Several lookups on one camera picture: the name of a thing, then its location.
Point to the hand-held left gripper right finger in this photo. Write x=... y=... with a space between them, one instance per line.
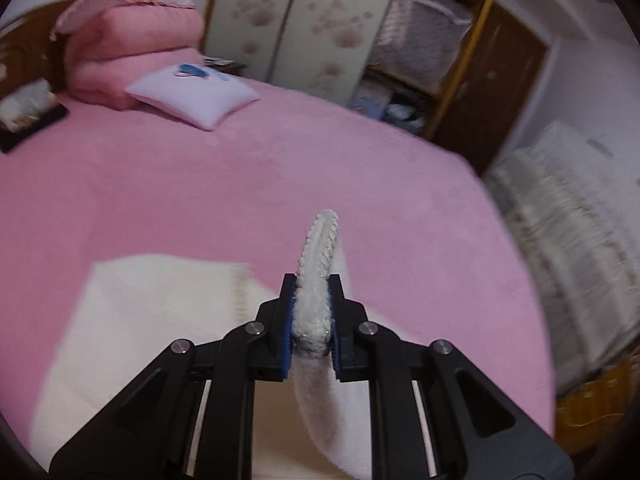
x=336 y=340

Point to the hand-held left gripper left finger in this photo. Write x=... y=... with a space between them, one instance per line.
x=287 y=330

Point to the white fluffy garment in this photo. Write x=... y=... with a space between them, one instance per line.
x=150 y=310

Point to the pile of folded clothes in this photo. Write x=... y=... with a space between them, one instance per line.
x=395 y=107

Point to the pink plush bed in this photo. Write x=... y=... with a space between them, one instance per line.
x=300 y=160

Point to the light pink small pillow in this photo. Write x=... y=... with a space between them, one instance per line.
x=195 y=92

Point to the cream ruffled cloth cover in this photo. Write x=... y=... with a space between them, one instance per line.
x=575 y=240

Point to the yellow wooden cabinet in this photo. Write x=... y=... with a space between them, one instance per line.
x=595 y=410

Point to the brown wooden door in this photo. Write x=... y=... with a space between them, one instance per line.
x=495 y=90

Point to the floral door wardrobe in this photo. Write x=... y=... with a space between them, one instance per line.
x=280 y=15

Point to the wooden open shelf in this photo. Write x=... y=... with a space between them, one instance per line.
x=467 y=50

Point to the folded pink floral bedding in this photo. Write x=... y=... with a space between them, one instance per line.
x=425 y=30

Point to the folded pink quilt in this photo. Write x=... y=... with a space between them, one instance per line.
x=135 y=35

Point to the tissue pack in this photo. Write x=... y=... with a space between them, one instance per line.
x=25 y=105

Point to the brown wooden headboard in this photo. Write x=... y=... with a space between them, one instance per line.
x=25 y=40

